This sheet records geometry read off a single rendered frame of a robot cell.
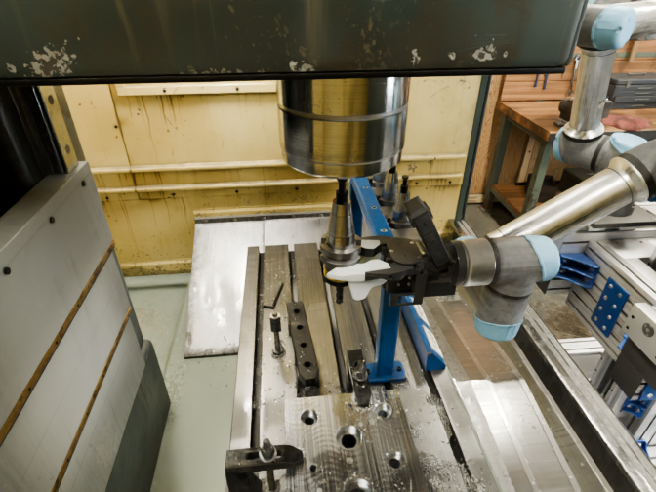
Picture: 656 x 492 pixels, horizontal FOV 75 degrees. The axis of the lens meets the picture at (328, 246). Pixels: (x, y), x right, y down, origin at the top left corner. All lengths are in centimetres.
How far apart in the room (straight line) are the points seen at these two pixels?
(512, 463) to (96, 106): 161
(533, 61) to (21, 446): 74
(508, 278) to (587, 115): 94
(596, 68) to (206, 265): 140
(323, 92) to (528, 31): 20
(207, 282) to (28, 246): 100
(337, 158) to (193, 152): 121
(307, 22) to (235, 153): 127
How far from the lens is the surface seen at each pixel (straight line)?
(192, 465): 130
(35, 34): 45
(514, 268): 71
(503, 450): 120
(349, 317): 119
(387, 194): 106
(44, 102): 81
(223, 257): 167
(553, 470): 125
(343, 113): 47
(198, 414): 138
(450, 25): 43
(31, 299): 70
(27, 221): 71
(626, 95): 373
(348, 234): 61
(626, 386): 147
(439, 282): 70
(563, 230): 89
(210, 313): 157
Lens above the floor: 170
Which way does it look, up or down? 33 degrees down
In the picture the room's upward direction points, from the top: straight up
